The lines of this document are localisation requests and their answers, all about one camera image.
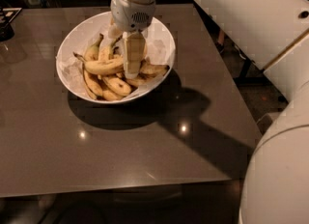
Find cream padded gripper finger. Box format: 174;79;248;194
108;18;123;39
123;32;146;79

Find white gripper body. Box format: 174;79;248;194
111;0;155;32

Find long top banana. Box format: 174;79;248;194
73;52;124;75

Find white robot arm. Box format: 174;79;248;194
111;0;309;224

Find middle upright banana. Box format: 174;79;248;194
98;36;122;62

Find right short banana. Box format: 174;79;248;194
140;60;169;75

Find left greenish banana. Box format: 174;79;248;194
84;34;104;61

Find lower right banana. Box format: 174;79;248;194
125;74;154;88

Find white bowl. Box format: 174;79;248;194
55;9;177;105

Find centre spotted banana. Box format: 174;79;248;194
102;75;132;97

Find bottom banana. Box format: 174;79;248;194
100;82;123;101

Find lower left banana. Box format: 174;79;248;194
83;70;102;99

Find person's legs in background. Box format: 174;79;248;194
215;30;225;53

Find black object at table corner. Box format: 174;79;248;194
0;7;22;42

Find black metal stand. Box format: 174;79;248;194
234;45;271;86

